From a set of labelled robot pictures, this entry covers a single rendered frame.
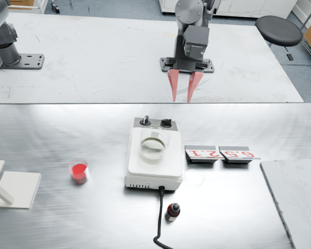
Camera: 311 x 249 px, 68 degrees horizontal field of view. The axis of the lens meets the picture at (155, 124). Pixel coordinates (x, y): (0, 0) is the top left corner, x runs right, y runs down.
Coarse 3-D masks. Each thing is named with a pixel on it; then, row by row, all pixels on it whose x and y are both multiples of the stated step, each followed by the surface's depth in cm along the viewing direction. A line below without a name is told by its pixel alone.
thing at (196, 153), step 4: (192, 152) 61; (196, 152) 61; (200, 152) 62; (204, 152) 62; (208, 152) 62; (212, 152) 62; (216, 152) 62; (196, 156) 59; (200, 156) 59; (204, 156) 59; (208, 156) 59; (212, 156) 59; (216, 156) 60; (220, 156) 60
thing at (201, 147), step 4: (188, 148) 64; (192, 148) 64; (196, 148) 64; (200, 148) 64; (204, 148) 64; (208, 148) 64; (212, 148) 64; (188, 152) 61; (188, 156) 62; (192, 156) 59; (192, 160) 61; (196, 160) 60; (200, 160) 60; (204, 160) 61; (208, 160) 61; (212, 160) 61; (216, 160) 63
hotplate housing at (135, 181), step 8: (128, 144) 55; (128, 152) 54; (128, 176) 50; (136, 176) 50; (144, 176) 50; (152, 176) 50; (160, 176) 51; (128, 184) 53; (136, 184) 53; (144, 184) 53; (152, 184) 52; (160, 184) 52; (168, 184) 52; (176, 184) 52; (160, 192) 52
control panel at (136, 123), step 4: (136, 120) 62; (140, 120) 63; (148, 120) 63; (152, 120) 64; (156, 120) 64; (160, 120) 65; (136, 124) 60; (140, 124) 60; (172, 124) 63; (172, 128) 60; (176, 128) 61
